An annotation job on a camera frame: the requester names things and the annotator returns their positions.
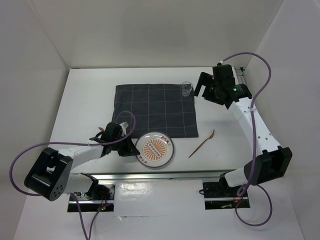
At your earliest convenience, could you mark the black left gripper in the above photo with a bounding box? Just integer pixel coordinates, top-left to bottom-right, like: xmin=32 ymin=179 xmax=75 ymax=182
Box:
xmin=111 ymin=133 xmax=139 ymax=157

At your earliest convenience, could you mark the clear drinking glass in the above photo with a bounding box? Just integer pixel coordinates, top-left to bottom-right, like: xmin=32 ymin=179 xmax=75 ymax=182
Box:
xmin=181 ymin=81 xmax=193 ymax=97

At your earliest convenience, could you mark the white plate with orange pattern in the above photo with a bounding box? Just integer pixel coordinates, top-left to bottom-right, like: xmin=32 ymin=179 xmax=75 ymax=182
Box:
xmin=135 ymin=131 xmax=175 ymax=169

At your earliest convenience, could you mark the dark grey checked cloth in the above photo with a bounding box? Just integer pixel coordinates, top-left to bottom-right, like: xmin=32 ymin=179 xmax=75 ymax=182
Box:
xmin=112 ymin=83 xmax=199 ymax=139

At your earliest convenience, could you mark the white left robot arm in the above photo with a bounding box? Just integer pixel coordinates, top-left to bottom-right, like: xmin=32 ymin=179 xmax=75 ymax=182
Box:
xmin=24 ymin=122 xmax=140 ymax=201

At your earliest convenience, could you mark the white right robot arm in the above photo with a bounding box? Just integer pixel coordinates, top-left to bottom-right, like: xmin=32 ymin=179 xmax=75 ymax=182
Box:
xmin=194 ymin=64 xmax=293 ymax=196

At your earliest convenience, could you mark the aluminium right side rail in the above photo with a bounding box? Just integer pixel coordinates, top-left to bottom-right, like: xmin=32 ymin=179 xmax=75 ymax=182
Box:
xmin=232 ymin=67 xmax=247 ymax=85

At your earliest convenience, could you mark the aluminium rail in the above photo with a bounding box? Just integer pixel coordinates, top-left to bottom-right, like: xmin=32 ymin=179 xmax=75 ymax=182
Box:
xmin=68 ymin=170 xmax=229 ymax=185
xmin=232 ymin=67 xmax=247 ymax=85

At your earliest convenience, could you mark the aluminium front rail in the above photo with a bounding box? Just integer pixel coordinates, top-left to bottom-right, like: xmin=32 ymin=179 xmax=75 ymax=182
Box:
xmin=68 ymin=170 xmax=229 ymax=185

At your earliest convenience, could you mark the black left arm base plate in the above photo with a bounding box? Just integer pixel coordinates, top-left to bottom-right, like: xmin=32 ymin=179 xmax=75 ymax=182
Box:
xmin=74 ymin=182 xmax=116 ymax=213

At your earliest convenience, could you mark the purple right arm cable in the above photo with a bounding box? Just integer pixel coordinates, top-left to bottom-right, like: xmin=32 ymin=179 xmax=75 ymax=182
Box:
xmin=222 ymin=51 xmax=273 ymax=227

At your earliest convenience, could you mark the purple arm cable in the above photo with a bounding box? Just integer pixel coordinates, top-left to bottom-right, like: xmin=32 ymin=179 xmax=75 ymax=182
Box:
xmin=222 ymin=51 xmax=273 ymax=227
xmin=8 ymin=110 xmax=137 ymax=240

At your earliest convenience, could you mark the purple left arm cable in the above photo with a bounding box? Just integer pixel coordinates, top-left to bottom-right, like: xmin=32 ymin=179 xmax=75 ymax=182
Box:
xmin=8 ymin=110 xmax=137 ymax=240

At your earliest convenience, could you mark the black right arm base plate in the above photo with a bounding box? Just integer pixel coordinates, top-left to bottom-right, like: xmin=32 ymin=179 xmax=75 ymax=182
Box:
xmin=198 ymin=182 xmax=251 ymax=210

